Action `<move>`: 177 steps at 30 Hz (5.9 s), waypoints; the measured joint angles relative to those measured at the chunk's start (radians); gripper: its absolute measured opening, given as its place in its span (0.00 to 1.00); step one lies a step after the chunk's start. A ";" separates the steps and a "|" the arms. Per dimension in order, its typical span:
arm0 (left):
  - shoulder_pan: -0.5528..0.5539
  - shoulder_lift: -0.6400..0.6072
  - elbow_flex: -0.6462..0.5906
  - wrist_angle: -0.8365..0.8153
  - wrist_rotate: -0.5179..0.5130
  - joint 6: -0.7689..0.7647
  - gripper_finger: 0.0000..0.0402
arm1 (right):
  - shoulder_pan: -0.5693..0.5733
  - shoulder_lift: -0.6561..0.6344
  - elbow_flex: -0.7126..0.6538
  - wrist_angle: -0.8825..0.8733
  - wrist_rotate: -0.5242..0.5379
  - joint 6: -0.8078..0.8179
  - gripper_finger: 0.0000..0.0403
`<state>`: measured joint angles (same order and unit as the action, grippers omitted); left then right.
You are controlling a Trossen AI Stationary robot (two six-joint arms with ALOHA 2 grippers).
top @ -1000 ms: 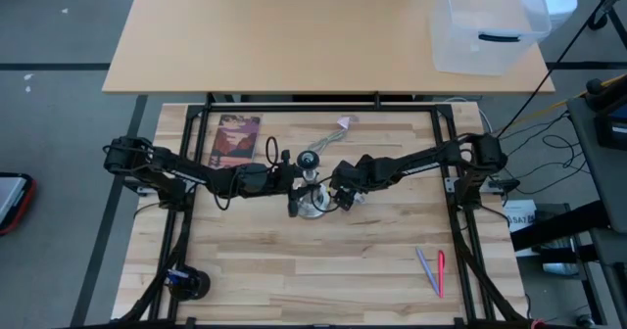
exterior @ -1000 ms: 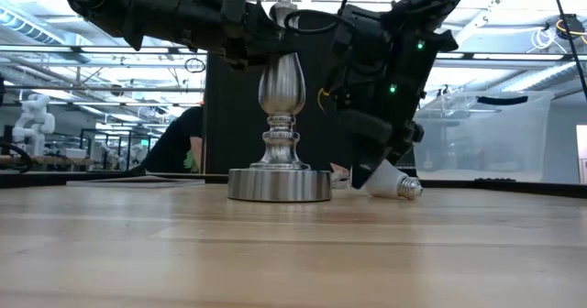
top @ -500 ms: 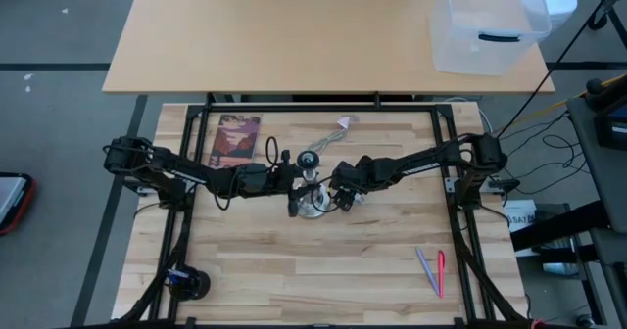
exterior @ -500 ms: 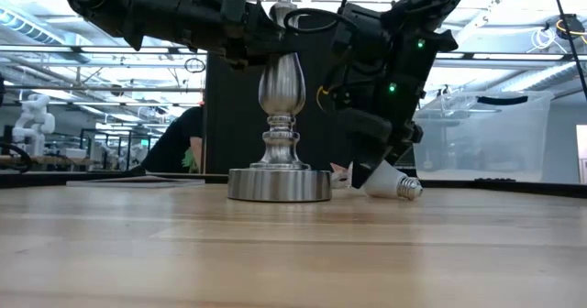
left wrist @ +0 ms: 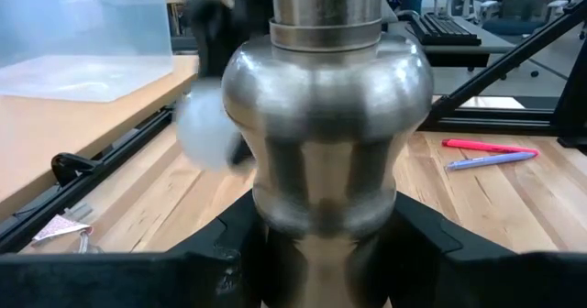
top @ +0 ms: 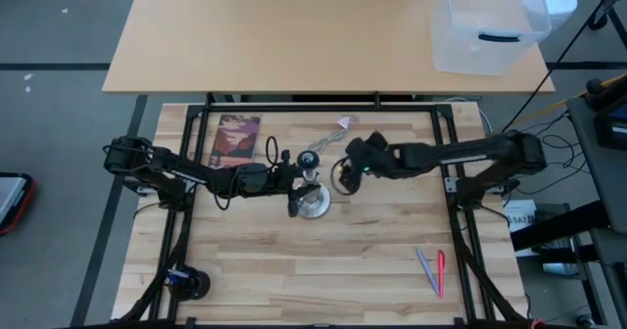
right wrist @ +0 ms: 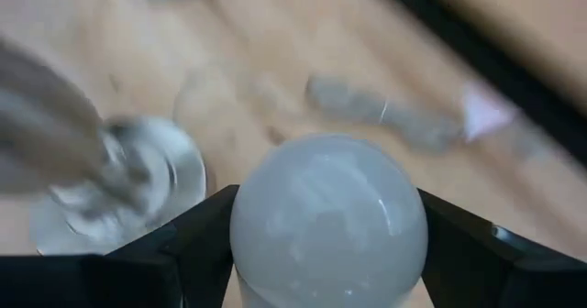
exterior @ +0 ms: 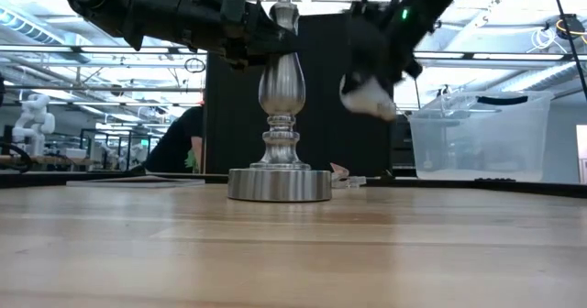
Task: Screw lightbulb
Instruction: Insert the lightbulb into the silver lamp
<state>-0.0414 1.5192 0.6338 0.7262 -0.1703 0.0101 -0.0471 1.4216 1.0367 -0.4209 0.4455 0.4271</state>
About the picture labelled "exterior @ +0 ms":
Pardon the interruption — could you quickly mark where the black room divider panel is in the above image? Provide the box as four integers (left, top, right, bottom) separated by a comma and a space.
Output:
204, 13, 394, 177

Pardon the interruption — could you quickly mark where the white lightbulb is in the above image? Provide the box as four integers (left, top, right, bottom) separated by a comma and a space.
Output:
338, 74, 398, 122

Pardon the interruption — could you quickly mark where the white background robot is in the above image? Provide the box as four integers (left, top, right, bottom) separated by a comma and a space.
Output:
11, 93, 57, 158

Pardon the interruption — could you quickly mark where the clear plastic storage bin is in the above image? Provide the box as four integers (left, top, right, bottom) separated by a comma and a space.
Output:
407, 90, 555, 183

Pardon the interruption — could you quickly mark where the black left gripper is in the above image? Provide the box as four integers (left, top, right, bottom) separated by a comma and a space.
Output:
183, 0, 302, 67

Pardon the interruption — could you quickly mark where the hanging black cable loop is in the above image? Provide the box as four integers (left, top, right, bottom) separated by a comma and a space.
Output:
183, 56, 207, 74

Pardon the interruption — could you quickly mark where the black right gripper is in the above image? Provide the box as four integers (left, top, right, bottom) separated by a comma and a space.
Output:
339, 0, 423, 96

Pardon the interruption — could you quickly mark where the ceiling reel with yellow cable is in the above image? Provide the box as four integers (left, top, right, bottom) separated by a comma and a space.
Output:
545, 13, 587, 43

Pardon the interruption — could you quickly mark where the black slanted pole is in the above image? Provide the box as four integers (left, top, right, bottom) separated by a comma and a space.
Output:
548, 0, 587, 99

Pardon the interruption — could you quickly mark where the silver metal lamp base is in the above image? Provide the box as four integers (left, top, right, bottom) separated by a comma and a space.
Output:
227, 0, 333, 203

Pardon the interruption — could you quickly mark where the flat picture booklet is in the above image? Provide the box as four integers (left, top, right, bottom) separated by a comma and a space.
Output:
66, 175, 206, 189

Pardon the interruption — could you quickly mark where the person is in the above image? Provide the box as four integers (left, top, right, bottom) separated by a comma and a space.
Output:
144, 101, 205, 174

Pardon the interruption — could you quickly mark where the black aluminium table frame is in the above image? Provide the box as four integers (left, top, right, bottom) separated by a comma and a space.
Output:
0, 170, 587, 199

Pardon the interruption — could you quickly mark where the black equipment behind bin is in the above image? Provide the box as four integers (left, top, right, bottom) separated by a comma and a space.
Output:
392, 114, 417, 177

